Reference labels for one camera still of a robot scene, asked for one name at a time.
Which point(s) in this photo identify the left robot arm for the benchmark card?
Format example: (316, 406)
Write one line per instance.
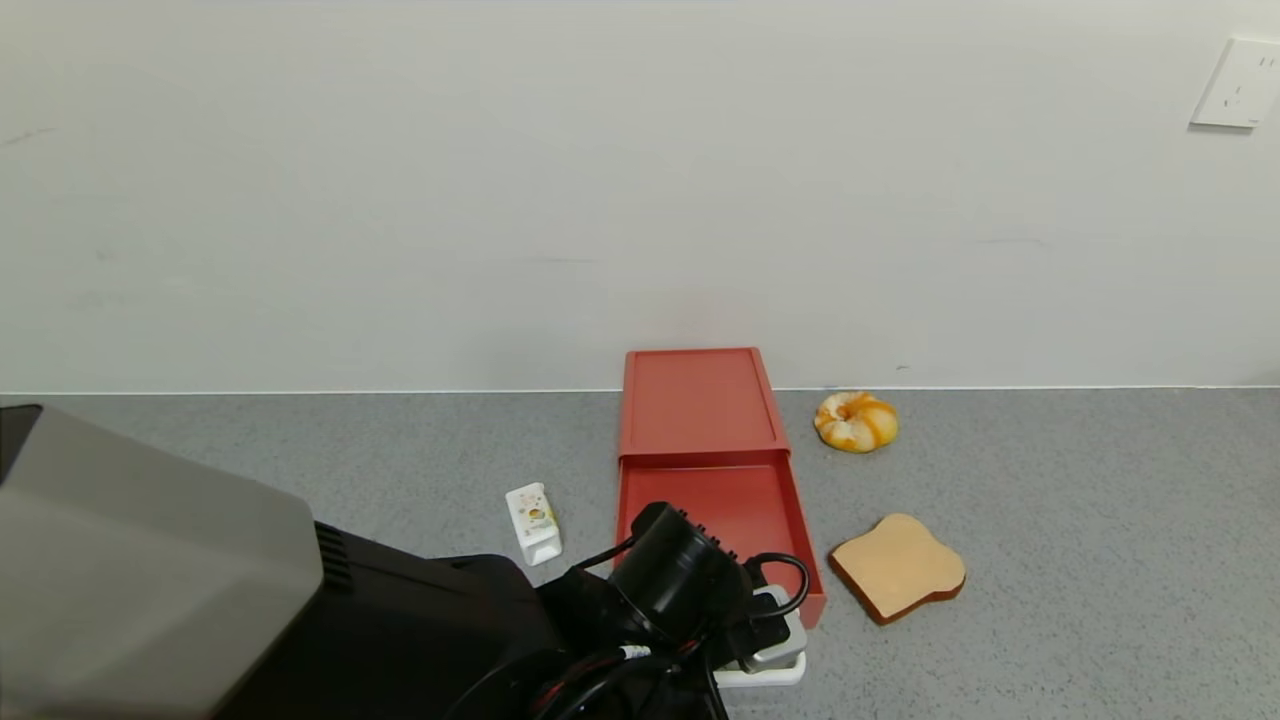
(300, 620)

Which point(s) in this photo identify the small white milk carton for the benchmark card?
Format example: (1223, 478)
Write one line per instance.
(535, 525)

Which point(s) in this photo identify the orange glazed donut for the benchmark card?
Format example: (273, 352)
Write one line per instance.
(855, 425)

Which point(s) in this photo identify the toast bread slice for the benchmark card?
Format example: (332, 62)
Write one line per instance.
(897, 565)

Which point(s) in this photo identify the white wall socket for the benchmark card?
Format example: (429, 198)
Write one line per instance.
(1240, 82)

